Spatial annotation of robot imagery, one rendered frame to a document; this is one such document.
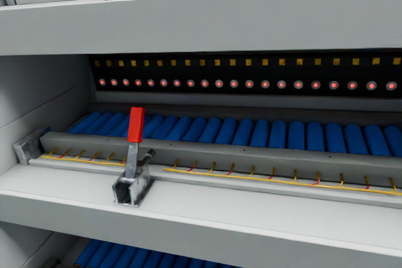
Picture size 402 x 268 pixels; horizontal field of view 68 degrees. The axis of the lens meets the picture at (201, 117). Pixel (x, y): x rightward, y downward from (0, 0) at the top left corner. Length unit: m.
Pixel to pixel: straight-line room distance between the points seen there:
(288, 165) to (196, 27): 0.16
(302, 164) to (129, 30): 0.20
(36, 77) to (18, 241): 0.21
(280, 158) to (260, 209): 0.05
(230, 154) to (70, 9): 0.20
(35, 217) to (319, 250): 0.29
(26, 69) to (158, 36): 0.23
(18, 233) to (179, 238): 0.24
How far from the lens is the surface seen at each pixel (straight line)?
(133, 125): 0.30
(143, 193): 0.31
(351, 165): 0.31
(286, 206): 0.29
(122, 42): 0.29
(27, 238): 0.49
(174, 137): 0.36
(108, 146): 0.37
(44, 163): 0.41
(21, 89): 0.44
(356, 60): 0.39
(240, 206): 0.29
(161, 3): 0.26
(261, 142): 0.34
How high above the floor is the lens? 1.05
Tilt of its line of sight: 8 degrees down
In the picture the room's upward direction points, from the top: straight up
